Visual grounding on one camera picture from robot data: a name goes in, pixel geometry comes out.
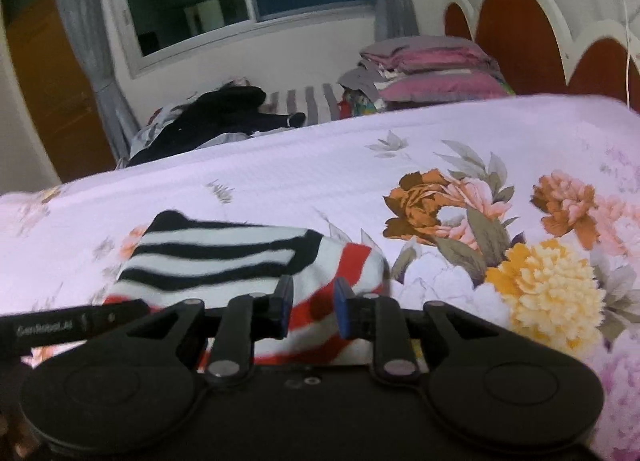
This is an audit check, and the dark clothes pile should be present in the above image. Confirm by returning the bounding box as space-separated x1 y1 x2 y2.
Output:
126 83 307 167

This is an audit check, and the left grey curtain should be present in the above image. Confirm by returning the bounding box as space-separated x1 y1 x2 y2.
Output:
55 0 139 163

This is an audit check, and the striped knit sweater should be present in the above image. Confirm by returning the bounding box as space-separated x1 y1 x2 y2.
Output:
105 210 387 365

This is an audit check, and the brown wooden door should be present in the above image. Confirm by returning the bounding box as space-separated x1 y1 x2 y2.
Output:
1 0 115 182

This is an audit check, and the floral pink bedsheet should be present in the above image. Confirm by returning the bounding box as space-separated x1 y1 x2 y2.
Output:
1 96 639 460

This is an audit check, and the folded pink grey bedding stack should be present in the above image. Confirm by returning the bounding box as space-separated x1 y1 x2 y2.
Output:
338 35 513 114

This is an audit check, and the grey striped mattress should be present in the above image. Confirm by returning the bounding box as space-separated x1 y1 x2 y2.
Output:
260 83 344 126

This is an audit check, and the red white scalloped headboard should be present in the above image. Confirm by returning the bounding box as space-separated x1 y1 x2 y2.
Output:
442 0 639 111

